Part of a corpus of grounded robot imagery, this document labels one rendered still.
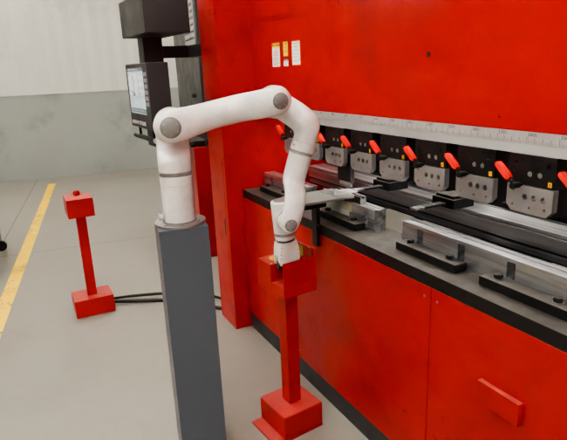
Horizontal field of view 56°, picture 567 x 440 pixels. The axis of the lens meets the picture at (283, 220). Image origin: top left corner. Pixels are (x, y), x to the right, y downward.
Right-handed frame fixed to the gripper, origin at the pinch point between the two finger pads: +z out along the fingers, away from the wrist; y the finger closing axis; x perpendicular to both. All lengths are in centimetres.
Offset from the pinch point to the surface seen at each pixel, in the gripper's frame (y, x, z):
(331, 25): -44, -16, -93
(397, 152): -35, 28, -46
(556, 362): -12, 104, -4
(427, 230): -32, 45, -20
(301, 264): -3.0, 5.0, -4.9
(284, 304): 2.4, -2.6, 13.8
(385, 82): -38, 21, -71
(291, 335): 1.2, -2.0, 29.0
